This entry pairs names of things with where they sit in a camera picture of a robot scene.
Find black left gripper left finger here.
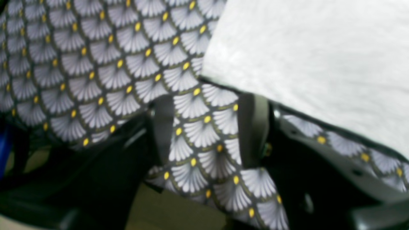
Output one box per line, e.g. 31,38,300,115
146,95,175,166

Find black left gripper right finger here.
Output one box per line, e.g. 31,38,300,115
238,93,270,168

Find light grey T-shirt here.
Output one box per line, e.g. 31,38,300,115
201,0,409,157

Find fan-patterned table cloth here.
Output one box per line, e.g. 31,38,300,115
1,0,408,230

